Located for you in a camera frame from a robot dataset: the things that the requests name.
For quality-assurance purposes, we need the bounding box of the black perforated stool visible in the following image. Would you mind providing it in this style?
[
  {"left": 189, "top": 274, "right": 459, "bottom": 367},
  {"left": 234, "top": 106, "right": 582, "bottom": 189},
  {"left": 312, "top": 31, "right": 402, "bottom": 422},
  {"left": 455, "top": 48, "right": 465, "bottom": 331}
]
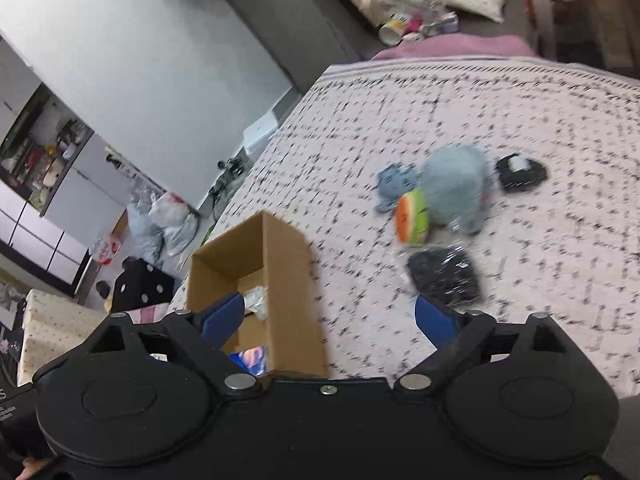
[{"left": 108, "top": 257, "right": 176, "bottom": 313}]

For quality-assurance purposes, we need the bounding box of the large clear plastic jug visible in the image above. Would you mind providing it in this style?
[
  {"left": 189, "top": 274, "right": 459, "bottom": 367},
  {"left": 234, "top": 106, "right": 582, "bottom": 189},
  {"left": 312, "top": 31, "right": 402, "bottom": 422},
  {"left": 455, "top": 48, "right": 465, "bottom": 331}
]
[{"left": 354, "top": 0, "right": 448, "bottom": 25}]

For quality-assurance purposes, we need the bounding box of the black beads plastic bag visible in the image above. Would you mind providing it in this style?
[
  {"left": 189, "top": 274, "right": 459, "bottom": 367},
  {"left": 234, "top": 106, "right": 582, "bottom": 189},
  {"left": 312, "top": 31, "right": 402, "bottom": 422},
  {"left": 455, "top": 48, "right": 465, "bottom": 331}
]
[{"left": 407, "top": 246, "right": 482, "bottom": 308}]

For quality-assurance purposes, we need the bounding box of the open cardboard box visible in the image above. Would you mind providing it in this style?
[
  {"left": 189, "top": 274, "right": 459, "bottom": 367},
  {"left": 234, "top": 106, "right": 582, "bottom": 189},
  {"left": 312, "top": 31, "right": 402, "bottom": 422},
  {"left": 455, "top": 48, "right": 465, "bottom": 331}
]
[{"left": 186, "top": 211, "right": 328, "bottom": 378}]

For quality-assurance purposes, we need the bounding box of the grey plastic bag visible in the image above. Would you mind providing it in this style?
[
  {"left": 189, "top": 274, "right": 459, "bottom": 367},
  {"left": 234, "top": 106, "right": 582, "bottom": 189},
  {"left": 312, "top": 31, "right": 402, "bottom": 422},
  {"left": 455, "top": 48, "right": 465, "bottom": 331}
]
[{"left": 127, "top": 203, "right": 164, "bottom": 266}]

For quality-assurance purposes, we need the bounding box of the white plastic bag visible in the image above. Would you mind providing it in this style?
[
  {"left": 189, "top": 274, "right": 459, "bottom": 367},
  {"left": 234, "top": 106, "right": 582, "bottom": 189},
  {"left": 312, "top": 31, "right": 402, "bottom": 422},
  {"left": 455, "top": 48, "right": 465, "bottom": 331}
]
[{"left": 149, "top": 192, "right": 198, "bottom": 257}]

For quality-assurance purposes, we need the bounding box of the beige dotted cloth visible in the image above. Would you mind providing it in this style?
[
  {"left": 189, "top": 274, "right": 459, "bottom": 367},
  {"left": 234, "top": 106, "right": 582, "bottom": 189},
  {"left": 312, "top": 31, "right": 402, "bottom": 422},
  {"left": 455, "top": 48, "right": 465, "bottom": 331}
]
[{"left": 17, "top": 289, "right": 106, "bottom": 386}]

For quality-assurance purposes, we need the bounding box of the small blue octopus plush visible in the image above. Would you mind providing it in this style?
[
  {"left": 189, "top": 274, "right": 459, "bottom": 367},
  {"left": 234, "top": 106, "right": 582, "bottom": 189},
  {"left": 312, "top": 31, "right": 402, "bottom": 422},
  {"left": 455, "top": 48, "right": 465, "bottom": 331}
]
[{"left": 375, "top": 164, "right": 418, "bottom": 214}]

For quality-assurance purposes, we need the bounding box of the pink bed sheet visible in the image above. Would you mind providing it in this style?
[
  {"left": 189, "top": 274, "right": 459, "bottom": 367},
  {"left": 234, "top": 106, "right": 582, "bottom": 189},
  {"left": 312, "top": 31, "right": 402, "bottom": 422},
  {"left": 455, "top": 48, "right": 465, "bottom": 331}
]
[{"left": 372, "top": 32, "right": 538, "bottom": 61}]

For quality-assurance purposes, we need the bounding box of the light blue fluffy plush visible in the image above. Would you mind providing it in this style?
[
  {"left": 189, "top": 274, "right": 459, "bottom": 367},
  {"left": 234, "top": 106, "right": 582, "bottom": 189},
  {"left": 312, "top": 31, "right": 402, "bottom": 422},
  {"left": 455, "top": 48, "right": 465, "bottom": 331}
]
[{"left": 419, "top": 145, "right": 491, "bottom": 235}]

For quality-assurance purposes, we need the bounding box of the orange green round plush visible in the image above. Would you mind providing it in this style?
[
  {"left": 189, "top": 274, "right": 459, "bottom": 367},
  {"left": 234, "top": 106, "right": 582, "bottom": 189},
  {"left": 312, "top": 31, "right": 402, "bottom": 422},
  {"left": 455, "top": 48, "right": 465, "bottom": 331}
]
[{"left": 395, "top": 188, "right": 430, "bottom": 245}]

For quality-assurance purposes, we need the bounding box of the white cabinet with shelf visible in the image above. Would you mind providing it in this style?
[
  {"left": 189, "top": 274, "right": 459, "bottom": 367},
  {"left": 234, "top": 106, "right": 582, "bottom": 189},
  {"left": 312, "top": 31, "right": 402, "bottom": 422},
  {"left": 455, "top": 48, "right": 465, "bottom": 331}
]
[{"left": 1, "top": 42, "right": 128, "bottom": 296}]

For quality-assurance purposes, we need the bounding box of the dark grey wardrobe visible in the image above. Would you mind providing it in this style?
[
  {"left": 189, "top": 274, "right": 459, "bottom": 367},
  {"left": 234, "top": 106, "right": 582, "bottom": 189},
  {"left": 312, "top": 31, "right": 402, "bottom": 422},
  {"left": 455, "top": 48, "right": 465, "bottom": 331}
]
[{"left": 227, "top": 0, "right": 383, "bottom": 93}]

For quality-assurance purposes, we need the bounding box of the paper cup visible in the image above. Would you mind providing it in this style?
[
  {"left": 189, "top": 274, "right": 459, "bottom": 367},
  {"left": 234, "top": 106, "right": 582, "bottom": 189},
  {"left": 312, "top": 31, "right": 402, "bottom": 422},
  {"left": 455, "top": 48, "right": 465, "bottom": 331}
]
[{"left": 378, "top": 18, "right": 408, "bottom": 47}]

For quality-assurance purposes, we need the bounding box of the blue tissue pack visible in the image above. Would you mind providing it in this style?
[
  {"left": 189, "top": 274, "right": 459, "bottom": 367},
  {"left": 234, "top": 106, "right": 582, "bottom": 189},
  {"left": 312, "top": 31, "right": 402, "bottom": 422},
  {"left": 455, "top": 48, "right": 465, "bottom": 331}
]
[{"left": 229, "top": 346, "right": 269, "bottom": 376}]

